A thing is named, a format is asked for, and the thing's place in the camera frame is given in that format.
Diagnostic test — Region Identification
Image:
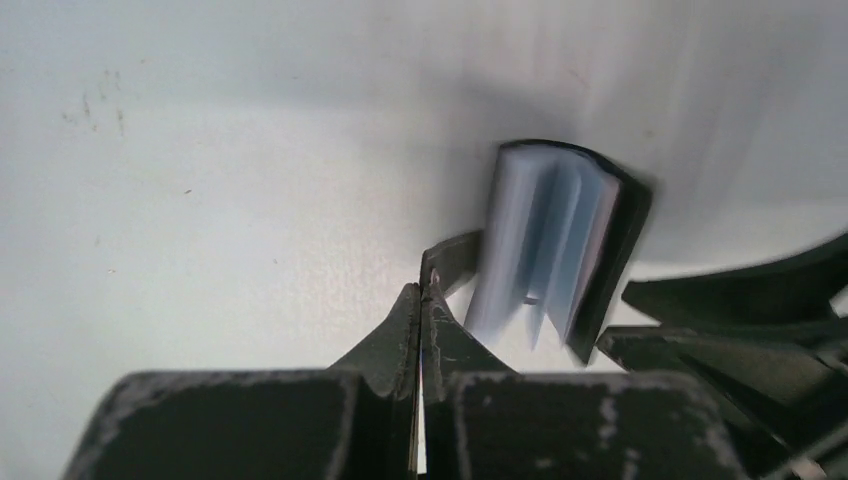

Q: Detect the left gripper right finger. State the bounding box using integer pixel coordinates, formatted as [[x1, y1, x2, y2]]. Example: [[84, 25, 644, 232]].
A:
[[421, 284, 745, 479]]

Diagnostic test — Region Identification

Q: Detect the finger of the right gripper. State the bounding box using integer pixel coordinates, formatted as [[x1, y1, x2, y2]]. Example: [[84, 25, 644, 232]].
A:
[[597, 235, 847, 479]]

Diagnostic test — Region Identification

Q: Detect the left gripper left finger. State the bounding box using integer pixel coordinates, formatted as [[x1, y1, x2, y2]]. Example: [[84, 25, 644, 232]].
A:
[[64, 283, 421, 479]]

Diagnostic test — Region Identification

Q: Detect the black leather card holder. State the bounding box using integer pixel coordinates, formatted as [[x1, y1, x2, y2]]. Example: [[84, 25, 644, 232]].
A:
[[419, 139, 654, 366]]

